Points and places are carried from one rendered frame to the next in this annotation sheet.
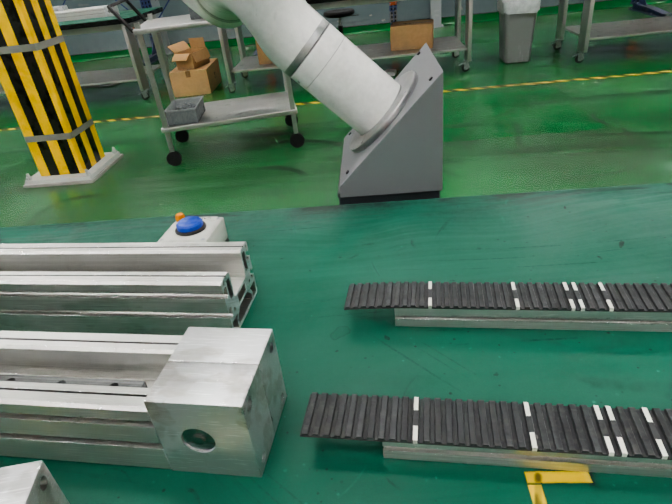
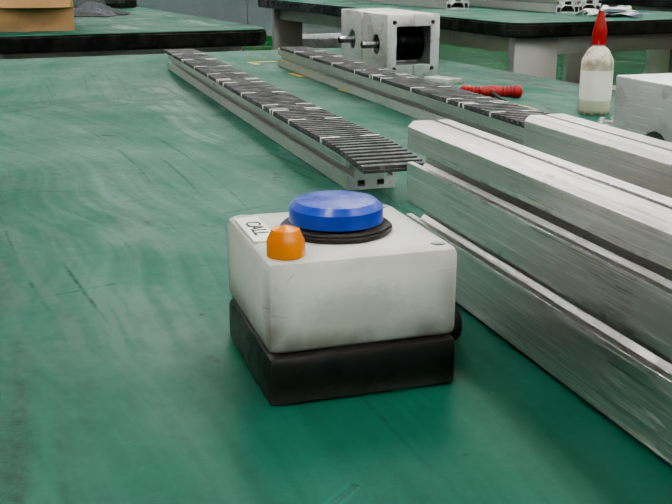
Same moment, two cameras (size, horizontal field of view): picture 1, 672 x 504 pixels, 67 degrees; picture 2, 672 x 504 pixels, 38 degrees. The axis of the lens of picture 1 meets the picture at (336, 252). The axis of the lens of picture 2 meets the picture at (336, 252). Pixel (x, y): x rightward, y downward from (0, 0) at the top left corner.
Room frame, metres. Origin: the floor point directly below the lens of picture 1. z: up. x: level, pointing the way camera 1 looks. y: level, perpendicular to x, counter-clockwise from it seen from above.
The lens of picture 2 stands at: (0.91, 0.57, 0.95)
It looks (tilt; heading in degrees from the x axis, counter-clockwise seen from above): 16 degrees down; 240
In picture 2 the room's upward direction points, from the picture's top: straight up
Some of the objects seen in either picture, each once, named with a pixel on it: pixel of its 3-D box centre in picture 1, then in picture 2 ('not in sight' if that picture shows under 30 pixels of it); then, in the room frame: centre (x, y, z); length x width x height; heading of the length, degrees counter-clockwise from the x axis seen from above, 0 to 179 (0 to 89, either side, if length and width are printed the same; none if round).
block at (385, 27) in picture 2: not in sight; (393, 43); (0.04, -0.76, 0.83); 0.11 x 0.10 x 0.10; 171
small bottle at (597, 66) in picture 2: not in sight; (597, 62); (0.07, -0.28, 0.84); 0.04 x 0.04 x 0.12
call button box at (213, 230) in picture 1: (193, 247); (354, 290); (0.70, 0.22, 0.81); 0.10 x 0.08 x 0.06; 168
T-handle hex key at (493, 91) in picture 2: not in sight; (501, 98); (0.13, -0.38, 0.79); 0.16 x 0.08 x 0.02; 61
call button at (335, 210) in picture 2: (190, 226); (335, 220); (0.71, 0.22, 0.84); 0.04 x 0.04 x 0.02
